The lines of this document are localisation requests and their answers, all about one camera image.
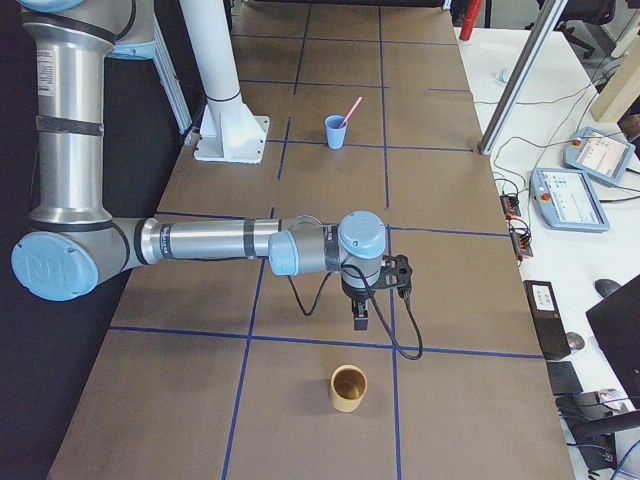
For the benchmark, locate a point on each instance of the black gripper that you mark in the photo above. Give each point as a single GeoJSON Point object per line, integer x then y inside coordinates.
{"type": "Point", "coordinates": [356, 298]}

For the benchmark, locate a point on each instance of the orange black connector board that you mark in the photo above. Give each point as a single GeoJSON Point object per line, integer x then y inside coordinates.
{"type": "Point", "coordinates": [510, 205]}

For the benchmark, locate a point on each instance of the red cylinder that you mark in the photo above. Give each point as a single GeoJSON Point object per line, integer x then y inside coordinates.
{"type": "Point", "coordinates": [471, 16]}

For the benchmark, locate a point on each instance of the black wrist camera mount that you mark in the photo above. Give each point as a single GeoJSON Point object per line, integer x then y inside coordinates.
{"type": "Point", "coordinates": [396, 273]}

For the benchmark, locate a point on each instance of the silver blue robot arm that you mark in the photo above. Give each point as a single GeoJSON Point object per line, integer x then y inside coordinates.
{"type": "Point", "coordinates": [75, 244]}

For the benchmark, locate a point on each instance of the black box with label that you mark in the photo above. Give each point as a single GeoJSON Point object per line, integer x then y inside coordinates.
{"type": "Point", "coordinates": [546, 319]}

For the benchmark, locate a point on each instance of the aluminium frame post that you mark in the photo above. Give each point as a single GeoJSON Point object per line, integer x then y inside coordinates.
{"type": "Point", "coordinates": [543, 26]}

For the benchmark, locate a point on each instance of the black monitor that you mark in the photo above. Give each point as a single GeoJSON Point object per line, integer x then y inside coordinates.
{"type": "Point", "coordinates": [615, 324]}

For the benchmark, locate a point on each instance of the teach pendant tablet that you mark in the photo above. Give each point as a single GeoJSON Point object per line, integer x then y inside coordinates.
{"type": "Point", "coordinates": [567, 201]}
{"type": "Point", "coordinates": [604, 157]}

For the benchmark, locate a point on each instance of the blue plastic cup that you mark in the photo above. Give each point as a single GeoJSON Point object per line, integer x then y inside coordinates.
{"type": "Point", "coordinates": [336, 128]}

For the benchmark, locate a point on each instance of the white pillar with base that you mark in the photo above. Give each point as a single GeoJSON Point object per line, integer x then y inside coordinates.
{"type": "Point", "coordinates": [229, 131]}

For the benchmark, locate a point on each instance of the near teach pendant tablet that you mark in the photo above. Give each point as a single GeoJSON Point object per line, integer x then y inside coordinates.
{"type": "Point", "coordinates": [567, 201]}

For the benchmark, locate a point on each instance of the bamboo wooden cup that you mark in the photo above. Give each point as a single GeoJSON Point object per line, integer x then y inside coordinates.
{"type": "Point", "coordinates": [347, 387]}

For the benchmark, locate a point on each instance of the far teach pendant tablet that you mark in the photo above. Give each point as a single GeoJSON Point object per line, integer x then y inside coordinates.
{"type": "Point", "coordinates": [604, 157]}

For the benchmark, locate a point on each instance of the black computer mouse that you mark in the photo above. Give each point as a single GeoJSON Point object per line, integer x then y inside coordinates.
{"type": "Point", "coordinates": [606, 287]}

